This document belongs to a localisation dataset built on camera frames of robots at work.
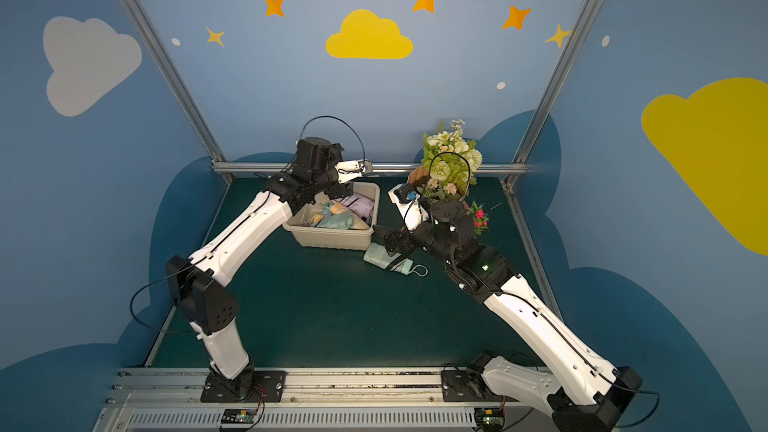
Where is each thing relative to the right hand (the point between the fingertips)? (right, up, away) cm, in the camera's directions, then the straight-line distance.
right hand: (397, 211), depth 67 cm
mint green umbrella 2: (-5, -15, +29) cm, 33 cm away
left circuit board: (-39, -50, +5) cm, 64 cm away
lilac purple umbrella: (-12, +2, +32) cm, 34 cm away
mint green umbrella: (-18, -4, +23) cm, 29 cm away
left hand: (-15, +15, +14) cm, 26 cm away
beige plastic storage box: (-20, -9, +25) cm, 33 cm away
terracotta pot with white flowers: (+16, +14, +21) cm, 30 cm away
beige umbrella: (-19, 0, +31) cm, 36 cm away
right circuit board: (+23, -52, +6) cm, 57 cm away
